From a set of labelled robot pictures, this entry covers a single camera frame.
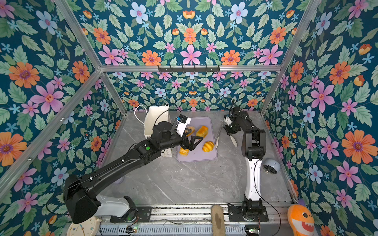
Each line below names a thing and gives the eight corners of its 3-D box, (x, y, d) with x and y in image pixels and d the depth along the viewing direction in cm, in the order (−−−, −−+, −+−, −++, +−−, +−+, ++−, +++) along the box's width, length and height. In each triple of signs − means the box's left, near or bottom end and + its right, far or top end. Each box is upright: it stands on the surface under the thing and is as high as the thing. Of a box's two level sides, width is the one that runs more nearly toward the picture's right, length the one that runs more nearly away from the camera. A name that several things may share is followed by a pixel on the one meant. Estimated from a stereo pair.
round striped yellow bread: (201, 149, 98) (201, 147, 95) (207, 141, 102) (207, 139, 99) (209, 154, 95) (209, 152, 93) (215, 146, 99) (215, 144, 97)
